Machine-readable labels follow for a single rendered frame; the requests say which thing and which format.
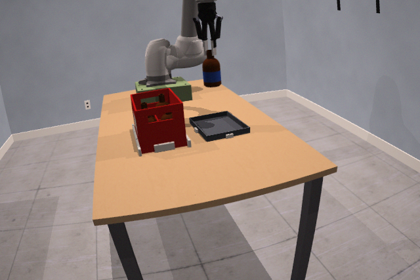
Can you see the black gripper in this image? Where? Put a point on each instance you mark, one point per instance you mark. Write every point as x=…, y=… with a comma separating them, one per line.
x=208, y=16

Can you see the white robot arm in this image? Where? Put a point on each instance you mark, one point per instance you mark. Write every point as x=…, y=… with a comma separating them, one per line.
x=161, y=57

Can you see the red bottle crate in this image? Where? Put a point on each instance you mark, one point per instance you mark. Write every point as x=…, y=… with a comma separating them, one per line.
x=159, y=132

